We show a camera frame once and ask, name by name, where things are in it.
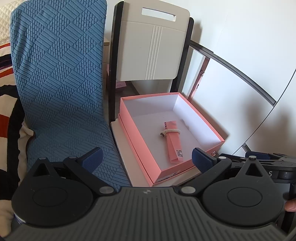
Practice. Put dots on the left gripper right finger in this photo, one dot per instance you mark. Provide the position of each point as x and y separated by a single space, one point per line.
211 170

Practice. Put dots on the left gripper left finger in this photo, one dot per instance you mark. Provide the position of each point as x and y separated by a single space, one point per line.
82 168

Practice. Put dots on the pink paper bag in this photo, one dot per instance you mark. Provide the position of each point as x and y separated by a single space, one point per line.
172 135

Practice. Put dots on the person's right hand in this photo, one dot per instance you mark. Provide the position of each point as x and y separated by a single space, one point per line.
290 206

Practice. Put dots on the pink open box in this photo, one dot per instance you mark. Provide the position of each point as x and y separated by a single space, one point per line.
155 103

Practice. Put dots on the striped blanket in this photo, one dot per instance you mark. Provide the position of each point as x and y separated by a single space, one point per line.
14 138

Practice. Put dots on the small pink card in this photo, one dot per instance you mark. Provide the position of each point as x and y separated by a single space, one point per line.
120 84

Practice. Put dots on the blue textured cushion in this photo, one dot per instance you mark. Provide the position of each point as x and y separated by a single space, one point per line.
57 56

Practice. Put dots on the white folding chair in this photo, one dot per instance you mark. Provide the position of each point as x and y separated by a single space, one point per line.
149 42

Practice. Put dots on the cream quilted pillow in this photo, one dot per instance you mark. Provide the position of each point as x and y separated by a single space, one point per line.
7 7

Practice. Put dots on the black metal rail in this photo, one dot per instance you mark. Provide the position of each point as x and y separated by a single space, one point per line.
210 54

